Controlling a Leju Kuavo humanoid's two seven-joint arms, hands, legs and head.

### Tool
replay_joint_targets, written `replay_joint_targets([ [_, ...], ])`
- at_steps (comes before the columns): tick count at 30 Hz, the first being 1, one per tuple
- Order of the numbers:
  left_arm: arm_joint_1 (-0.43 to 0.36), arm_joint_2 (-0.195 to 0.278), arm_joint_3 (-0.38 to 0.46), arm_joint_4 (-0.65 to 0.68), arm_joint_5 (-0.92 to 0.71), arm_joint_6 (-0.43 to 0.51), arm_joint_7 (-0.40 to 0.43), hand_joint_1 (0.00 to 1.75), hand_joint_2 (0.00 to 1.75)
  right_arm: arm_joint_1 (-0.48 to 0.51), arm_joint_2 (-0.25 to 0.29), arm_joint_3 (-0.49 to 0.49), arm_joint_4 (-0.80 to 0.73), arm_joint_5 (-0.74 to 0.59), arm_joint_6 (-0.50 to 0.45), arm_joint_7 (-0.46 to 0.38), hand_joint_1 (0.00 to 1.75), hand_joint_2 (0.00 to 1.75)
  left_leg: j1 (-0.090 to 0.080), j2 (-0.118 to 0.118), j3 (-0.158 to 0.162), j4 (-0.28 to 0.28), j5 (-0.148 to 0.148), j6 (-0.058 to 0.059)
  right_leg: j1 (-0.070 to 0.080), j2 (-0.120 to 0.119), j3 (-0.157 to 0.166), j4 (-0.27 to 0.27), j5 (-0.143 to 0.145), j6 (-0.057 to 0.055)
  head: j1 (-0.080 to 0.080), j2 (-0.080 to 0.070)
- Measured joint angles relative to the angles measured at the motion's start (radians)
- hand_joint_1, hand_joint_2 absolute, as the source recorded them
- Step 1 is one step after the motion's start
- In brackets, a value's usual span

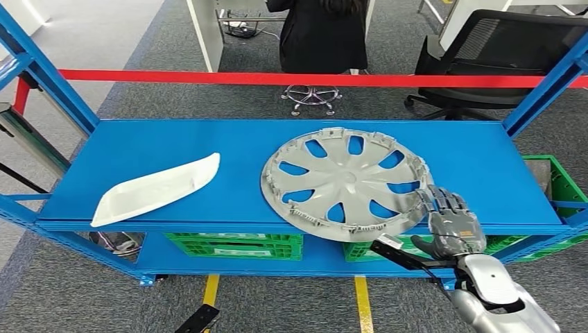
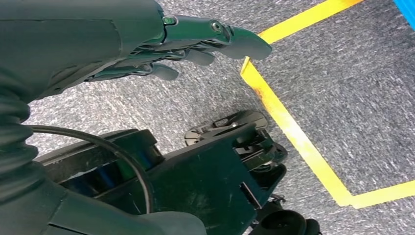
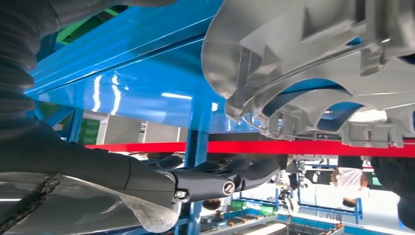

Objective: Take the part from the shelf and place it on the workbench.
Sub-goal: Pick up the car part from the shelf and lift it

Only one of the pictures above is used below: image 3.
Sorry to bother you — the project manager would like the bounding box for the blue metal shelf rack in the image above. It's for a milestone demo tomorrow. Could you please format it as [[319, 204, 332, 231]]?
[[24, 0, 364, 235]]

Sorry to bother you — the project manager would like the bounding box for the clear plastic cover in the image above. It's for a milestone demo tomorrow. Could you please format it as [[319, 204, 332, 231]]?
[[0, 172, 181, 235]]

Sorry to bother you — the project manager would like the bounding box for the red barrier tape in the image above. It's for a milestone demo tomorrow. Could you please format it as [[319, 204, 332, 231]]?
[[85, 140, 415, 159]]

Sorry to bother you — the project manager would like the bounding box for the black braided cable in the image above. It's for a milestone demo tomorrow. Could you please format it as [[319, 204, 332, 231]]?
[[0, 175, 62, 233]]

